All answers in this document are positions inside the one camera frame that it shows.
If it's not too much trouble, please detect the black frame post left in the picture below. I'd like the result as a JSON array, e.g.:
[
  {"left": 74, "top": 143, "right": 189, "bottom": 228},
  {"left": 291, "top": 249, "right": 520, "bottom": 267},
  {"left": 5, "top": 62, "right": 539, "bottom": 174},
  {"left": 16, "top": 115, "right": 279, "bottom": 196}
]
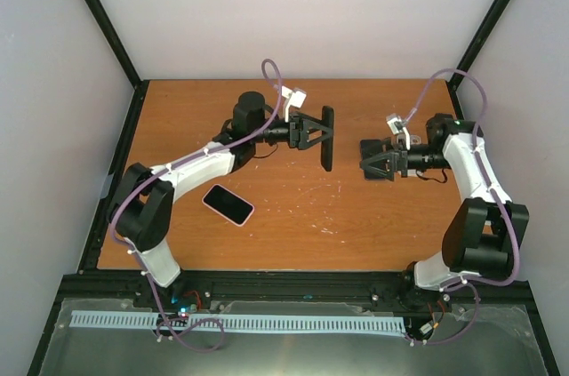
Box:
[{"left": 56, "top": 0, "right": 143, "bottom": 88}]

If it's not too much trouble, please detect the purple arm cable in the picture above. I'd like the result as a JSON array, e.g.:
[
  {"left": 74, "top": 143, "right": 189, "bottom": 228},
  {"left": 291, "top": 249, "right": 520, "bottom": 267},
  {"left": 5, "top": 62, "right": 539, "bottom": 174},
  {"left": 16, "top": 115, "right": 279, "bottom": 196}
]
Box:
[
  {"left": 402, "top": 68, "right": 522, "bottom": 347},
  {"left": 108, "top": 59, "right": 285, "bottom": 354}
]

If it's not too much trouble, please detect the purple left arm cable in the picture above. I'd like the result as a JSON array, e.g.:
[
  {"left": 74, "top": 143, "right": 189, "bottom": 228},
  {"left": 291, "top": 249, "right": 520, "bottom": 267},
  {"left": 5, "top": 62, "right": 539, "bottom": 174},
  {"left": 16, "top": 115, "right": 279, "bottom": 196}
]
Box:
[{"left": 108, "top": 59, "right": 285, "bottom": 354}]

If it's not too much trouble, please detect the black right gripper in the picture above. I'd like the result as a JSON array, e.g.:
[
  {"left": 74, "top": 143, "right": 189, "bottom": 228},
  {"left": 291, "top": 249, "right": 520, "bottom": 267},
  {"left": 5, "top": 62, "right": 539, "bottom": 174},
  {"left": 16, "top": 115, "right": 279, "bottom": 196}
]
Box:
[{"left": 360, "top": 137, "right": 450, "bottom": 180}]

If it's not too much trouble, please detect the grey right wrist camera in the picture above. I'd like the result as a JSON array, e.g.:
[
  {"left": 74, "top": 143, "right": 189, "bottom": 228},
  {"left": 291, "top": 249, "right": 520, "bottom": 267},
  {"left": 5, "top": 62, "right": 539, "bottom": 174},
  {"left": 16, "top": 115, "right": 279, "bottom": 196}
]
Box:
[{"left": 386, "top": 114, "right": 411, "bottom": 149}]

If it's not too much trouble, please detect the black frame post right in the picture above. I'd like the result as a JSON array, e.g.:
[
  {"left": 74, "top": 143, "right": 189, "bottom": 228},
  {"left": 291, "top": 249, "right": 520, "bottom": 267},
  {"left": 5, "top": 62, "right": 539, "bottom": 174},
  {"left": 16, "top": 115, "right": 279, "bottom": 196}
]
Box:
[{"left": 448, "top": 0, "right": 542, "bottom": 88}]

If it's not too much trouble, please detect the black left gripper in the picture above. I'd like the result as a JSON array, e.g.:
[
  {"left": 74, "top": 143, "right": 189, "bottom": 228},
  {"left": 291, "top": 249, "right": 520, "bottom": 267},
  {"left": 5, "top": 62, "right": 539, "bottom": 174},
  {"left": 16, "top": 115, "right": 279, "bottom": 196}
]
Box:
[{"left": 250, "top": 109, "right": 332, "bottom": 149}]

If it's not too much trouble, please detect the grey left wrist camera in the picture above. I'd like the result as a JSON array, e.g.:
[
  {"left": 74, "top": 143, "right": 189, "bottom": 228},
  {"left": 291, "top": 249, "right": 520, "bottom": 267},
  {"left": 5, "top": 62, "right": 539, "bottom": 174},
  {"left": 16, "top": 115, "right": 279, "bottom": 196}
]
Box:
[{"left": 280, "top": 86, "right": 307, "bottom": 122}]

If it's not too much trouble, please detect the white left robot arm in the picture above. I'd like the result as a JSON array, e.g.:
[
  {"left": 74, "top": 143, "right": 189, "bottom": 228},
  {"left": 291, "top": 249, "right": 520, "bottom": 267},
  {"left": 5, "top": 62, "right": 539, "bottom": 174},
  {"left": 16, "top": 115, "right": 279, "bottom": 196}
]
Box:
[{"left": 107, "top": 89, "right": 334, "bottom": 308}]

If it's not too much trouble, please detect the black phone case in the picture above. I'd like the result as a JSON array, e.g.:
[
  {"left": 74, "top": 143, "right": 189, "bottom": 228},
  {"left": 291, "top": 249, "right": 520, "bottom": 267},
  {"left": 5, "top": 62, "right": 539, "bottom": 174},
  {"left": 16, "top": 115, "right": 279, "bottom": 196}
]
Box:
[{"left": 359, "top": 138, "right": 393, "bottom": 160}]

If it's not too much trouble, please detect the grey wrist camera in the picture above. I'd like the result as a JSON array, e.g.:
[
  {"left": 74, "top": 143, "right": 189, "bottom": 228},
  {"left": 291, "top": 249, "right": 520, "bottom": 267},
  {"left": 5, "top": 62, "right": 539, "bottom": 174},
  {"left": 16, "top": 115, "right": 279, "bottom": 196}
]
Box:
[
  {"left": 280, "top": 86, "right": 307, "bottom": 122},
  {"left": 386, "top": 114, "right": 411, "bottom": 149}
]

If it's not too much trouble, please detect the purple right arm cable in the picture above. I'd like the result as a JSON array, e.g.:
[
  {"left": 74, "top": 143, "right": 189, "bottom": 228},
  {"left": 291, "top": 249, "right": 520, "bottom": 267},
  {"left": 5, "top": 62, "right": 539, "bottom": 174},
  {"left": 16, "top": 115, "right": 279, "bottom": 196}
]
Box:
[{"left": 402, "top": 68, "right": 522, "bottom": 347}]

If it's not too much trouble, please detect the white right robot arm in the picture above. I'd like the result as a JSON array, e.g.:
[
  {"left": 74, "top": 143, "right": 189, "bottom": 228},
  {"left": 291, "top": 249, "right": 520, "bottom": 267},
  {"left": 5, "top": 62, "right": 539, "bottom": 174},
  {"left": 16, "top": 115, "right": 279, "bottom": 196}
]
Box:
[{"left": 359, "top": 113, "right": 529, "bottom": 292}]

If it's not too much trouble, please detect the pink cased smartphone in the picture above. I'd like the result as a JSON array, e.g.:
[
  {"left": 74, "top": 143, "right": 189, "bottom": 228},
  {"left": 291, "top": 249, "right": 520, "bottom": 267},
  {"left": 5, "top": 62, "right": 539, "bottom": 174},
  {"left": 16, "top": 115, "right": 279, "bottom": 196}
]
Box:
[{"left": 202, "top": 184, "right": 254, "bottom": 227}]

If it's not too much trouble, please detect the light blue cable duct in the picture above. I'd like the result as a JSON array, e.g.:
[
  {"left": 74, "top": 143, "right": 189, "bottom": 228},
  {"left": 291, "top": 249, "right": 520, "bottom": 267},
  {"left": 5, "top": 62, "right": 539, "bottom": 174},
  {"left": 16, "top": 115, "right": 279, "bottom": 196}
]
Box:
[{"left": 68, "top": 310, "right": 405, "bottom": 337}]

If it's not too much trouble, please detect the black smartphone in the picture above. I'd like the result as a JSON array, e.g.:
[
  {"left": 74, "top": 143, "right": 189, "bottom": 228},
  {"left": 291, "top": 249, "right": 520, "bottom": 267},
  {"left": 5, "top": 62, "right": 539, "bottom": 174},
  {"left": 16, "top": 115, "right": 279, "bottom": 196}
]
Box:
[{"left": 320, "top": 106, "right": 334, "bottom": 172}]

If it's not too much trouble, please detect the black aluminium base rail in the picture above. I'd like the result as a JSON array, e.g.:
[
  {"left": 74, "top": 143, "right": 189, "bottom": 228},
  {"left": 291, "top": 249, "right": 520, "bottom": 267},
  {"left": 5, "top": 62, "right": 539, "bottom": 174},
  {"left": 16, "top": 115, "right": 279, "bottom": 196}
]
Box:
[{"left": 57, "top": 271, "right": 534, "bottom": 317}]

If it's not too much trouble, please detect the black frame post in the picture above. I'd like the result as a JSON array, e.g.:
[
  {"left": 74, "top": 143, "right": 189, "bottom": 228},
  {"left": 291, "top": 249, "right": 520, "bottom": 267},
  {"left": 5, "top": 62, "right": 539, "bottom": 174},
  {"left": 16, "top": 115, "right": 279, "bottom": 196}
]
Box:
[
  {"left": 56, "top": 0, "right": 143, "bottom": 88},
  {"left": 448, "top": 0, "right": 542, "bottom": 88}
]

